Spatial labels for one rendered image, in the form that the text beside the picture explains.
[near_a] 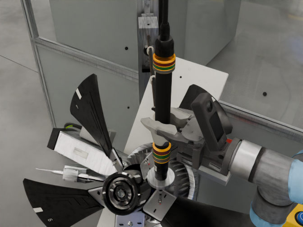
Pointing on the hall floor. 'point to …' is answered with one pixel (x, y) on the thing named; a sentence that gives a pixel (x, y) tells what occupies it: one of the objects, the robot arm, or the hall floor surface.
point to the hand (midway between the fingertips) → (151, 113)
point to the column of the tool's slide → (143, 81)
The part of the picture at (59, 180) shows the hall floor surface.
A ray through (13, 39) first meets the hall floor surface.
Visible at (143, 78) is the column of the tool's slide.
